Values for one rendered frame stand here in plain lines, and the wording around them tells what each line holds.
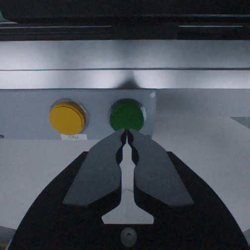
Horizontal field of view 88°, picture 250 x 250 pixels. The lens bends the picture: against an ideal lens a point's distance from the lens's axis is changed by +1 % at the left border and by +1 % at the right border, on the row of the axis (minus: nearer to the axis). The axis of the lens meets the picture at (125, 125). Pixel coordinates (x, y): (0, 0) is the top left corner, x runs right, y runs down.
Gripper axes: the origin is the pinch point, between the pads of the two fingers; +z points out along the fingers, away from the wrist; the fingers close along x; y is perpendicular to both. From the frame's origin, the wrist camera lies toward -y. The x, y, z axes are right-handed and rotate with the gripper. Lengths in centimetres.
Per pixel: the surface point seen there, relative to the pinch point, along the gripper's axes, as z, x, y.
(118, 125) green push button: 2.2, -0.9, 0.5
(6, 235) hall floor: 99, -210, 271
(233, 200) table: 13.5, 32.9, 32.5
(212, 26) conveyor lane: 7.5, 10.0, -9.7
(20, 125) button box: 3.4, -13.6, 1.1
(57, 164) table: 13.5, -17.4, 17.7
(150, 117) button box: 3.4, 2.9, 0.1
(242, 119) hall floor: 99, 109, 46
